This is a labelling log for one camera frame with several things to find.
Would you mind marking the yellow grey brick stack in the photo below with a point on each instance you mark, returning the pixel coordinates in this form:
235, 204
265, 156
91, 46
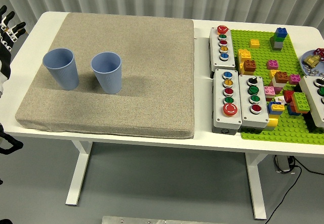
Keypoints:
272, 123

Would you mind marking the blue ribbed plastic cup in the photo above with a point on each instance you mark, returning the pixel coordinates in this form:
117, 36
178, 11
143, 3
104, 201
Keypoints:
108, 80
63, 74

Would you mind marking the green-topped multicolour brick stack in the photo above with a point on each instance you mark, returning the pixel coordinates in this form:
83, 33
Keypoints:
300, 101

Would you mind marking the light pink brick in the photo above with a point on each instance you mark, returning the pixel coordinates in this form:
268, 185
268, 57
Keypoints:
269, 92

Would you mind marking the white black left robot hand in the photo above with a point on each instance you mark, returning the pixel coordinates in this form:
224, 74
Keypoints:
3, 57

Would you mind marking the red brick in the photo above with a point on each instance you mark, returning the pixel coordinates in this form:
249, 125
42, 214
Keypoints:
288, 96

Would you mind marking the four-button box black selector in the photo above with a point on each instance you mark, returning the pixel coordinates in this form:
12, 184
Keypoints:
262, 112

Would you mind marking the grey-brown fabric mat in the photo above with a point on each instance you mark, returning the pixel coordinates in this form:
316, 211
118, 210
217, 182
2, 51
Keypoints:
152, 82

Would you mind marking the blue plate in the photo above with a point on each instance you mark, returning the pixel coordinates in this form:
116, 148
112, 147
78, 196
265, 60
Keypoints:
305, 58

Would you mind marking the five-button box large red mushroom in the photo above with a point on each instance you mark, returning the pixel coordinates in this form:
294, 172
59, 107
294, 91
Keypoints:
219, 102

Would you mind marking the brass pipe fitting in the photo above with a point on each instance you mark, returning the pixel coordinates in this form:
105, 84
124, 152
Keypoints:
311, 60

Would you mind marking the magenta brick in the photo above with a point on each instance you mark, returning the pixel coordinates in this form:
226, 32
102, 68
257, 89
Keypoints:
294, 79
272, 64

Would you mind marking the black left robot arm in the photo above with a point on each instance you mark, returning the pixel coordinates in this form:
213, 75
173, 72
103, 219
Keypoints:
17, 144

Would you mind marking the white button box black stand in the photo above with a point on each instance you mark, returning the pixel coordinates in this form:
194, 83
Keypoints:
310, 92

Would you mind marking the blue yellow brick pair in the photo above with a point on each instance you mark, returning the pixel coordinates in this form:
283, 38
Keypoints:
276, 107

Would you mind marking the small yellow brick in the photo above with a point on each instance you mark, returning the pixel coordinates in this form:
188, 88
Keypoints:
273, 73

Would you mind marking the blue green grey brick tower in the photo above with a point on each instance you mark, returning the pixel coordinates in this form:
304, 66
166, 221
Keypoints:
278, 40

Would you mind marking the white table leg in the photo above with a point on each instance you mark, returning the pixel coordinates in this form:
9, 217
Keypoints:
256, 188
78, 173

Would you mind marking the small white warning card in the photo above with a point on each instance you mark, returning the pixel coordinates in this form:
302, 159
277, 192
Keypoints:
280, 99

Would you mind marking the single orange-yellow brick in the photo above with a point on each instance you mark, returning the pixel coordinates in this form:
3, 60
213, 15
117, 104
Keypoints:
254, 43

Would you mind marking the five-button box small red mushroom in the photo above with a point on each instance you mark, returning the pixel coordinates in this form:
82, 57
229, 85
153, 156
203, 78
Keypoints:
229, 57

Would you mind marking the brown white pink brick stack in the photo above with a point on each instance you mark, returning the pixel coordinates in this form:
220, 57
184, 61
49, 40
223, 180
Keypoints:
281, 77

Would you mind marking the green studded baseplate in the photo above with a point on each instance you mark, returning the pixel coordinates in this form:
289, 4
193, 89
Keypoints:
263, 54

